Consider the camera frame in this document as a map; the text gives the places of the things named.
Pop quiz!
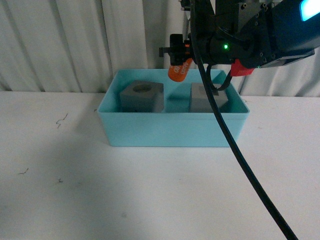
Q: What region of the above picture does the red wrist camera mount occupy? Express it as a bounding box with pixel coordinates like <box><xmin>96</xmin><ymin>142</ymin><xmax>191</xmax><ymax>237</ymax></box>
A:
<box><xmin>230</xmin><ymin>58</ymin><xmax>255</xmax><ymax>77</ymax></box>

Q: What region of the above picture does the gray block with round hole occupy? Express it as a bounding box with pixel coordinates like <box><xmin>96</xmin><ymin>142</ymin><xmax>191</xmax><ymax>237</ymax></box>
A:
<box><xmin>119</xmin><ymin>80</ymin><xmax>165</xmax><ymax>113</ymax></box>

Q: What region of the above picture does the white curtain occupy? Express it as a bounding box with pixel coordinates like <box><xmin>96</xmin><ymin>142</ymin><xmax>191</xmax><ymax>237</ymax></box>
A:
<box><xmin>0</xmin><ymin>0</ymin><xmax>320</xmax><ymax>98</ymax></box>

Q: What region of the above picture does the black cable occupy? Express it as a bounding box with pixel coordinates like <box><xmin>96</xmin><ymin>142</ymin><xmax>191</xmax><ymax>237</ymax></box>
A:
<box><xmin>188</xmin><ymin>0</ymin><xmax>300</xmax><ymax>240</ymax></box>

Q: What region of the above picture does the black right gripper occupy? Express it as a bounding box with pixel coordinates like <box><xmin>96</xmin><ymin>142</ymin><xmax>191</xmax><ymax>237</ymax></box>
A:
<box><xmin>158</xmin><ymin>33</ymin><xmax>213</xmax><ymax>66</ymax></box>

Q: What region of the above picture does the orange cylinder part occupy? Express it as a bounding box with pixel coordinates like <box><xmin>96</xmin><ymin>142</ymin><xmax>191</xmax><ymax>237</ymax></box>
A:
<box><xmin>168</xmin><ymin>58</ymin><xmax>193</xmax><ymax>83</ymax></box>

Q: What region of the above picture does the gray block with square hole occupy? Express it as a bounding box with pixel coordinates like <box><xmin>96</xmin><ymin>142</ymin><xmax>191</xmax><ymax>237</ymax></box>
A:
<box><xmin>189</xmin><ymin>82</ymin><xmax>229</xmax><ymax>113</ymax></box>

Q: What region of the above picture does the blue plastic box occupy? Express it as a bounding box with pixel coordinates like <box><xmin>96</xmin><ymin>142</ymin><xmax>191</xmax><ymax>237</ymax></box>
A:
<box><xmin>96</xmin><ymin>68</ymin><xmax>251</xmax><ymax>148</ymax></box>

